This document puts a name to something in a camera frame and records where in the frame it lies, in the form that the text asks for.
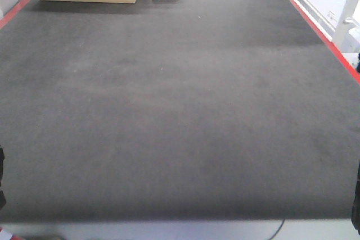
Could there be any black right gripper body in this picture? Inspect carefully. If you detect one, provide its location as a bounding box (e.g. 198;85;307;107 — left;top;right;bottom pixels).
351;169;360;233

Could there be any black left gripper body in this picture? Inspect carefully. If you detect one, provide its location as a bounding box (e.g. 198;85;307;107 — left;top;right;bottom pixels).
0;147;6;210

